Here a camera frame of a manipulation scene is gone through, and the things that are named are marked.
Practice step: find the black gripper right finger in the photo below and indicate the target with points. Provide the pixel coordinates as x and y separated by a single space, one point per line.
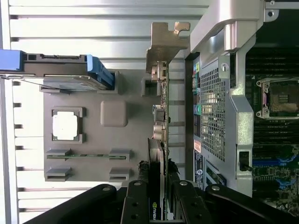
189 205

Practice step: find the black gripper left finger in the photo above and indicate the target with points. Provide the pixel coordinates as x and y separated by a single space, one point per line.
136 205

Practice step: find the green RAM stick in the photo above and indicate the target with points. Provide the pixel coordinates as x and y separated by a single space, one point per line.
93 155

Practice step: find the grey parts rack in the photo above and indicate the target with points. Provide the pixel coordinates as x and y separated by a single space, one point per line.
93 144

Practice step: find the blue expansion slot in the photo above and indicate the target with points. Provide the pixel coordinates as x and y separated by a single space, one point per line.
275 162

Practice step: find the green motherboard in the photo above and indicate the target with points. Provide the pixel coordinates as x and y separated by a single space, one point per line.
268 140

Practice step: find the copper-toned CPU chip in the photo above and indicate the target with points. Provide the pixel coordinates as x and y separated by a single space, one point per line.
65 126

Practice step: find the CPU socket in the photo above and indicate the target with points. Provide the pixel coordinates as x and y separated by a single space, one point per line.
280 98

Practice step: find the black RAM slot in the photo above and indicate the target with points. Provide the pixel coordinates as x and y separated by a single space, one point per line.
271 57
271 72
271 67
271 62

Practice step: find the hard disk in blue caddy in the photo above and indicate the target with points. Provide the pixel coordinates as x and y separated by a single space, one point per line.
58 65

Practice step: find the open grey PC case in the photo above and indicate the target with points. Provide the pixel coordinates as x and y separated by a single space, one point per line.
243 23

